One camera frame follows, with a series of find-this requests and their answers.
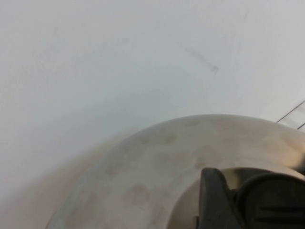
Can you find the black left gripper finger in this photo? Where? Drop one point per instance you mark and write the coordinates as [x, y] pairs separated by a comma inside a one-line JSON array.
[[214, 202]]

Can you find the steel pot lid black knob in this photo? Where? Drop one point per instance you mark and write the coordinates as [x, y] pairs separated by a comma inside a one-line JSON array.
[[143, 167]]

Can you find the white black grid tablecloth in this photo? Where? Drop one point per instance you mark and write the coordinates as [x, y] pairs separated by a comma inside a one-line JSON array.
[[297, 119]]

